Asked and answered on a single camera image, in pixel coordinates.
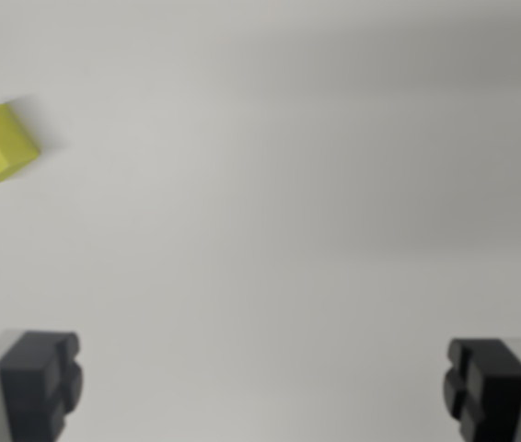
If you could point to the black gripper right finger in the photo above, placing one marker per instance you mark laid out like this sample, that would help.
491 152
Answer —
490 391

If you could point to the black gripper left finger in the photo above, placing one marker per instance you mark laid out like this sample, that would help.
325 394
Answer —
35 387

